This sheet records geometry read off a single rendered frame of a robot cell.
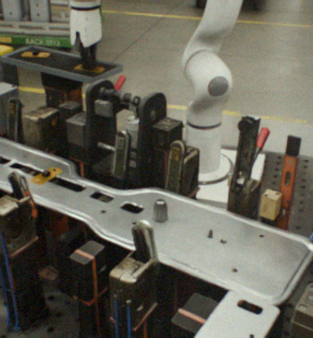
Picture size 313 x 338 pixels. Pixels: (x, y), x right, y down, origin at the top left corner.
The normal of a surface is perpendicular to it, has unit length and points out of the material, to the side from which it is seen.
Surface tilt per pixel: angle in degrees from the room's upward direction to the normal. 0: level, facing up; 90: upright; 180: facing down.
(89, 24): 90
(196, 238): 0
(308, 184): 0
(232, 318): 0
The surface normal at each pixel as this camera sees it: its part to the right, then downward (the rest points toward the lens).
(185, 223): 0.00, -0.86
